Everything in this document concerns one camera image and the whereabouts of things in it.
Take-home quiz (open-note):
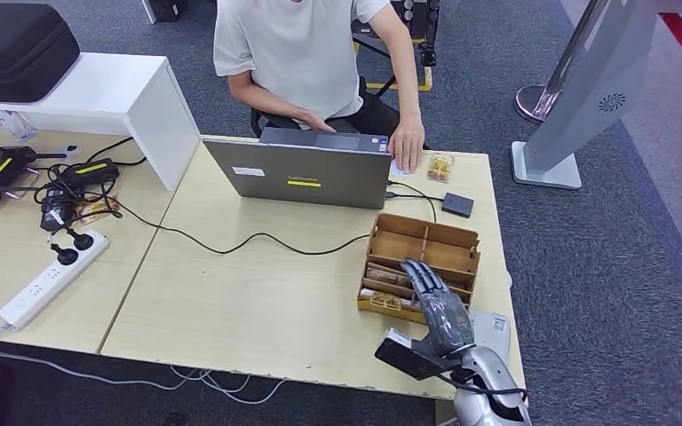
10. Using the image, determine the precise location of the black laptop power cable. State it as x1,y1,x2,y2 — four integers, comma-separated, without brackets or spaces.
101,179,439,257

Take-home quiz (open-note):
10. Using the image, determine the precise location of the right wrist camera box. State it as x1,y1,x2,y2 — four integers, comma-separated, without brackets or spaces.
374,327,445,383

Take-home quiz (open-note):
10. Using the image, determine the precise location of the brown patterned key card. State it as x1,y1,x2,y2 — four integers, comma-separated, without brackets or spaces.
365,267,414,290

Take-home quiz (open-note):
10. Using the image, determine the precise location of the black equipment box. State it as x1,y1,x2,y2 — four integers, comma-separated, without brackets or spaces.
139,0,189,25

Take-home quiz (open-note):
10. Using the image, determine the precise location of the clear plastic bag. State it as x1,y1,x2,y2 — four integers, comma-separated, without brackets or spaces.
0,109,38,143

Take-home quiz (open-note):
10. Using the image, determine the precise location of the short black USB cable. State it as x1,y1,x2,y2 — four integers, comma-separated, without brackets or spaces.
384,191,444,203

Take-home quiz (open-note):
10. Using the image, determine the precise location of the person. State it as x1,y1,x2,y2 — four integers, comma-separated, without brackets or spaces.
213,0,425,175

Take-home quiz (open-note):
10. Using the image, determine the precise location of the black adapter cable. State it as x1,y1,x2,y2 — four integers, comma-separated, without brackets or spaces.
83,136,148,169

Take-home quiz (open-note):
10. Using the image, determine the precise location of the white power strip cable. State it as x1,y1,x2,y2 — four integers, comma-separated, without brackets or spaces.
0,323,288,406

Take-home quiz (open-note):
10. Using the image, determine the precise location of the gold printed packet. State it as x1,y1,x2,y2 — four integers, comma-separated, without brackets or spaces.
73,196,121,227

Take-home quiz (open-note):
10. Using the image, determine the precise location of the person's left hand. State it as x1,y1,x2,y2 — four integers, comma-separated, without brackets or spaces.
387,113,425,175

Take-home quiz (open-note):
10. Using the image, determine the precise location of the grey card reader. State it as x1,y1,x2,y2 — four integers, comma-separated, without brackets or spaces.
467,306,512,365

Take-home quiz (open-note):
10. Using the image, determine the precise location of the gold printed key card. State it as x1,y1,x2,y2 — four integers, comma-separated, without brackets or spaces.
370,292,403,312

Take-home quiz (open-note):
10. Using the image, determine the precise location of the clear packet of gold cards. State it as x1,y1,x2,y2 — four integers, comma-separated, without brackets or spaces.
426,153,456,184

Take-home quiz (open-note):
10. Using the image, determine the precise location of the white desk shelf riser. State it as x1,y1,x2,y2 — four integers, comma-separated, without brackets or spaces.
0,52,202,193

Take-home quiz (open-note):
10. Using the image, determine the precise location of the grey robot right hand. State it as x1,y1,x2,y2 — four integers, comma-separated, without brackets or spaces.
400,257,476,361

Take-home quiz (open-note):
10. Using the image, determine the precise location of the grey kiosk stand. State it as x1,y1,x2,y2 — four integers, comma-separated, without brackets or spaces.
510,0,682,191

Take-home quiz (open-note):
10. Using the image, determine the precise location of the white power strip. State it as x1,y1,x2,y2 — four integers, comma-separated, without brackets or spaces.
0,229,111,329

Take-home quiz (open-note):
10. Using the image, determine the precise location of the person's right hand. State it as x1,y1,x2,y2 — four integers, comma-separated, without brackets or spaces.
297,110,337,134

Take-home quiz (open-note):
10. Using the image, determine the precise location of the chrome stanchion post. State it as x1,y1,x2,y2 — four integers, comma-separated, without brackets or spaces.
514,0,610,125

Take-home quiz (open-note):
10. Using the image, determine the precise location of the black adapter with yellow sticker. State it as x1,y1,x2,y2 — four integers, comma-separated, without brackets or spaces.
60,156,121,187

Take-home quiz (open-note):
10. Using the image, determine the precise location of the grey laptop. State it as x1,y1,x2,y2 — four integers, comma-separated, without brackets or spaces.
202,126,393,210

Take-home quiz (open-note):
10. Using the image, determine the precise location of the black case with yellow strip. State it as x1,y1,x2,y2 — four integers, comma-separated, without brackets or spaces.
0,3,82,104

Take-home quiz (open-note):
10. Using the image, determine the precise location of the black round plug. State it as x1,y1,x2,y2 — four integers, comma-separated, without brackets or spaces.
67,226,95,252
50,243,80,266

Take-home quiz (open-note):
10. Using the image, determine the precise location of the small black square box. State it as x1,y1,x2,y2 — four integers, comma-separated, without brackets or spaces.
440,192,476,219

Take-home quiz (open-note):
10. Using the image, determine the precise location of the black power adapter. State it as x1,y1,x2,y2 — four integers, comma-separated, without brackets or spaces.
39,186,77,233

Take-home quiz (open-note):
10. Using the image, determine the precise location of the wooden card organizer box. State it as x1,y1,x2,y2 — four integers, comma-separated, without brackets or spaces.
357,212,481,326

